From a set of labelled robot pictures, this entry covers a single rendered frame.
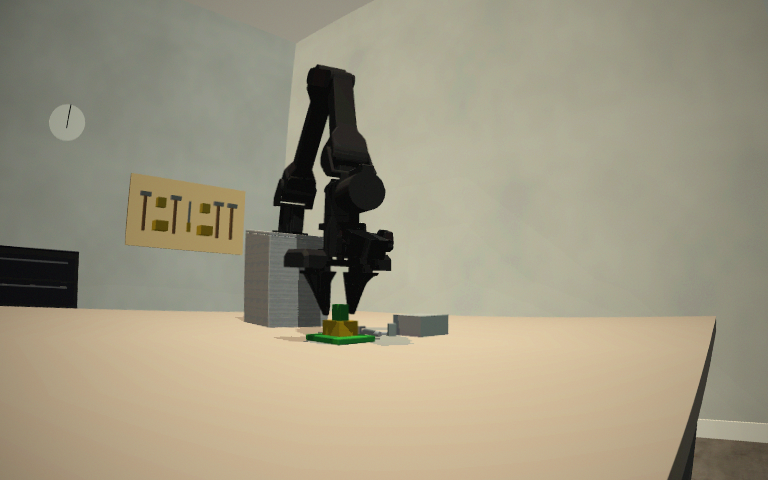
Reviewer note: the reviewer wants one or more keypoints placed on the olive-gold square nut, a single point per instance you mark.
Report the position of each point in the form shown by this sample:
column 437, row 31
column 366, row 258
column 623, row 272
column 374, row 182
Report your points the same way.
column 340, row 328

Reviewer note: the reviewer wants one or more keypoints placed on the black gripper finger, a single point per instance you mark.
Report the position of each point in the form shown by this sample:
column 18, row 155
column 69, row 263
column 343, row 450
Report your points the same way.
column 321, row 287
column 355, row 283

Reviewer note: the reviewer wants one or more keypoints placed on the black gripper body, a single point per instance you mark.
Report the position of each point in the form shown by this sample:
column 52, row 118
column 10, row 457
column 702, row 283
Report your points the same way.
column 316, row 259

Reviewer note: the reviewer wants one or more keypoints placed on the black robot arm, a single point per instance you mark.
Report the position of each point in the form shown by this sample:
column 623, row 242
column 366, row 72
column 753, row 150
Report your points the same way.
column 355, row 191

